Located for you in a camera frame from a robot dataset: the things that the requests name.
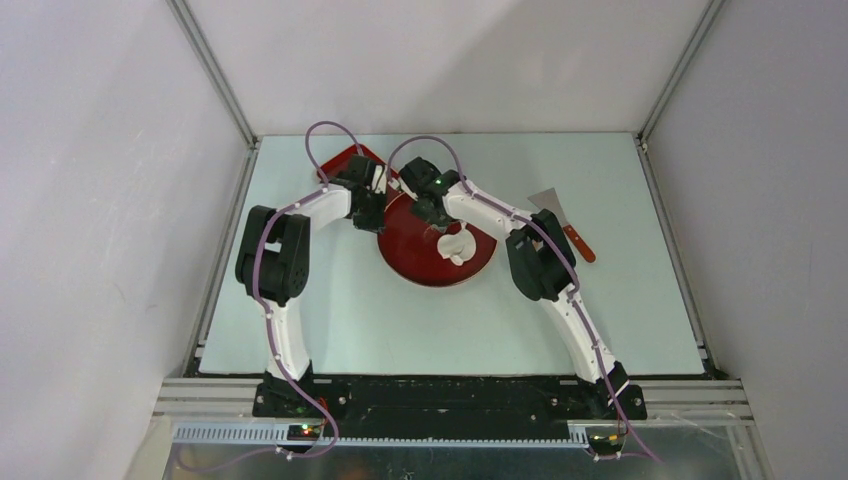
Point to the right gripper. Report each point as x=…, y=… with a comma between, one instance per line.
x=438, y=220

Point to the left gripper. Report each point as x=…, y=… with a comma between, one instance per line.
x=376, y=224

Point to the round red plate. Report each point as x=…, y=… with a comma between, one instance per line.
x=408, y=246

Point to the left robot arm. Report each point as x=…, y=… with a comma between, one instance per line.
x=273, y=261

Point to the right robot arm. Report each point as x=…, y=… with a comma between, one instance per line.
x=542, y=265

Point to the cut round dough wrapper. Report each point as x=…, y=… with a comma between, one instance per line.
x=451, y=245

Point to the white dough ball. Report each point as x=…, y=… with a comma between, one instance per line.
x=470, y=248

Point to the rectangular red tray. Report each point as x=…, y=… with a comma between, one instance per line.
x=341, y=162

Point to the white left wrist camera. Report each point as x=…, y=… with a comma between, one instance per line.
x=379, y=180

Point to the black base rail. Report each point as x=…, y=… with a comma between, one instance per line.
x=374, y=407

